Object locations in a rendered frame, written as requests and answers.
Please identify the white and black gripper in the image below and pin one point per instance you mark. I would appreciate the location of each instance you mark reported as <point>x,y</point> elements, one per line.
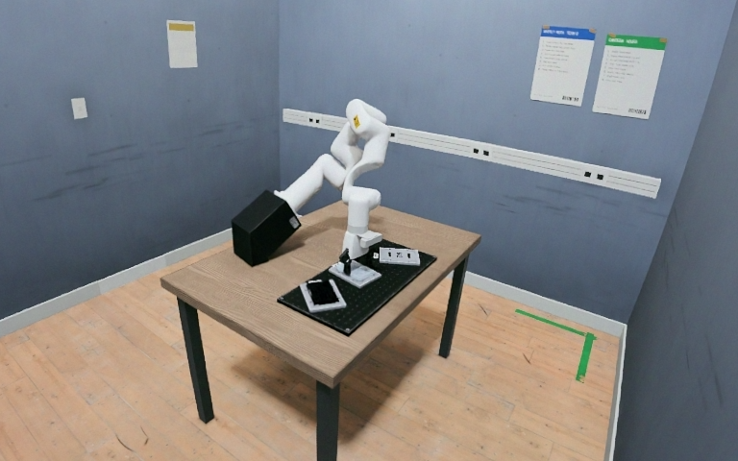
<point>352,250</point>

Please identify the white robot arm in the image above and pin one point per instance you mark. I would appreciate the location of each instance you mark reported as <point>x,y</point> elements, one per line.
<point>356,161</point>

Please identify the black dotted mat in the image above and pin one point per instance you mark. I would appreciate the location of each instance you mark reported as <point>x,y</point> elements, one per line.
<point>361,303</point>

